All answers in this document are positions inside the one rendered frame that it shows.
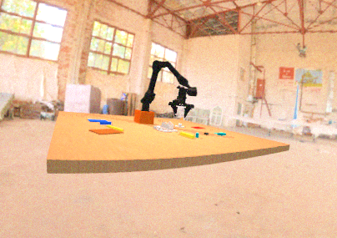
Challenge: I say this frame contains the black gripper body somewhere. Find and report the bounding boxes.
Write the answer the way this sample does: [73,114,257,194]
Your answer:
[168,95,194,109]

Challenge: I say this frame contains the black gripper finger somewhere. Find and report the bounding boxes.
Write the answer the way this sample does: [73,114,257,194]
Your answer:
[184,108,191,117]
[170,106,178,116]

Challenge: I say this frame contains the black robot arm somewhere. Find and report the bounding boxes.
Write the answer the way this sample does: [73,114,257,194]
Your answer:
[140,60,198,112]

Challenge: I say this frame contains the yellow rectangular bar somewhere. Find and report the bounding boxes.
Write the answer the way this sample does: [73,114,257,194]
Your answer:
[180,132,195,139]

